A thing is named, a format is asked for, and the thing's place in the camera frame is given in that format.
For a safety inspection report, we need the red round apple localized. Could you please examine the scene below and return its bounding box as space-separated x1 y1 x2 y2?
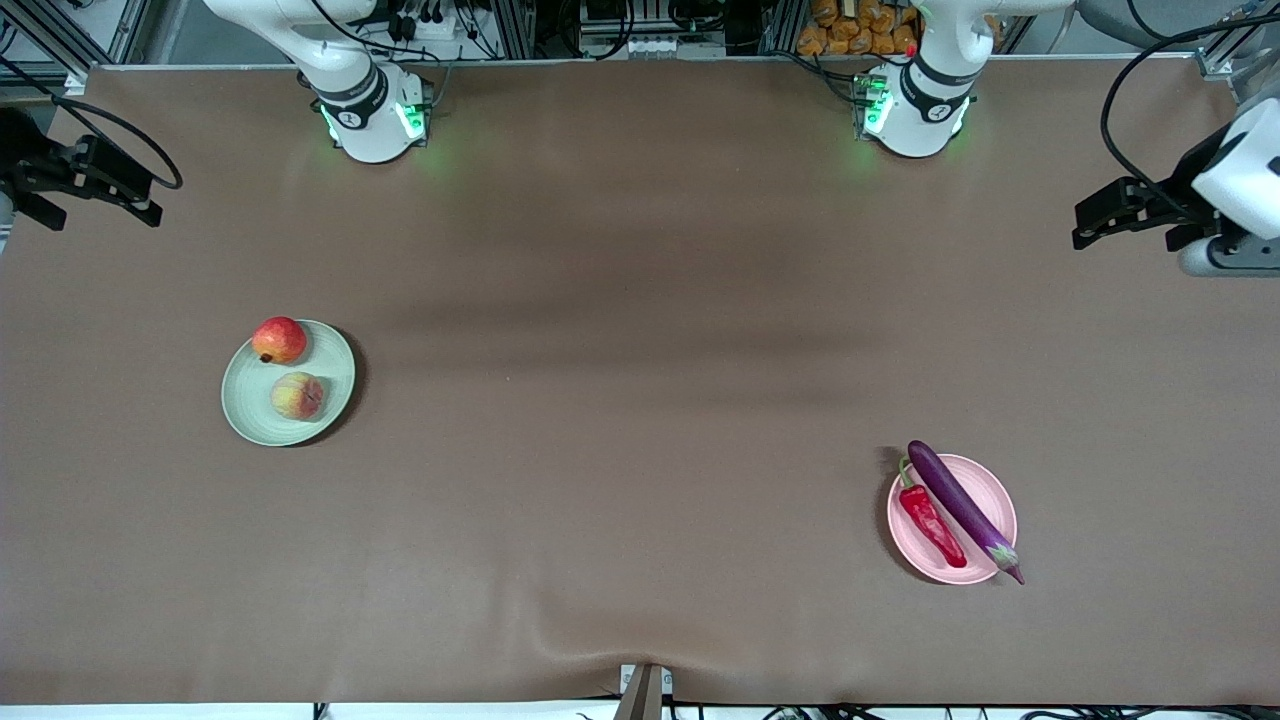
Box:
251 316 309 366

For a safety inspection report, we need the yellow pink peach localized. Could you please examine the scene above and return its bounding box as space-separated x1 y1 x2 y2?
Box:
270 371 326 422

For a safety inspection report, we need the long purple eggplant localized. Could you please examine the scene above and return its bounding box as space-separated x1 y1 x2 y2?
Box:
907 440 1027 586

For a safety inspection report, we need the red chili pepper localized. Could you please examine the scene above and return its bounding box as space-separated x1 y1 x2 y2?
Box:
897 455 969 569

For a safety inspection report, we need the dark grey rounded seat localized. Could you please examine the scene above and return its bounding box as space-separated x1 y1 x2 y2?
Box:
1078 0 1246 49

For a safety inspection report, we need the light green round plate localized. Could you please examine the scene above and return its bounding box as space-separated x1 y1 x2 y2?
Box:
221 319 357 448

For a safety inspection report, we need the pink round plate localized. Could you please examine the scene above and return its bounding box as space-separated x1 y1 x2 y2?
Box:
887 452 1019 585

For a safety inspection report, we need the bag of orange snacks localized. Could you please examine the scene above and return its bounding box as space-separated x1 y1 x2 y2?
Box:
797 0 919 57

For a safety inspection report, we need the white power strip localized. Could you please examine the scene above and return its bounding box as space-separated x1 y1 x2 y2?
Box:
385 0 471 46

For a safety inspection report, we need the brown table cloth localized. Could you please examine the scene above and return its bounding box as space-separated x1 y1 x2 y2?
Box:
0 55 1280 706

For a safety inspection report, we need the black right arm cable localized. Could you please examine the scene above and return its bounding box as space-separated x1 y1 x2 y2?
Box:
0 55 185 192

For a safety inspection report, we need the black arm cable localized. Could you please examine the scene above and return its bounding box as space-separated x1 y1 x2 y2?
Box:
1100 15 1280 211
0 55 185 192

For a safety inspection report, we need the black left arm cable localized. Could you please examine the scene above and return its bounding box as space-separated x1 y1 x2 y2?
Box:
1100 15 1280 211

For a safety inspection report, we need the aluminium frame profile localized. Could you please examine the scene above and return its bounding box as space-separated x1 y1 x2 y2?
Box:
20 0 151 93
1195 0 1280 96

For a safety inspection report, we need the grey table edge bracket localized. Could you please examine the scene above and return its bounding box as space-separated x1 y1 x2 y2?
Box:
613 663 674 720

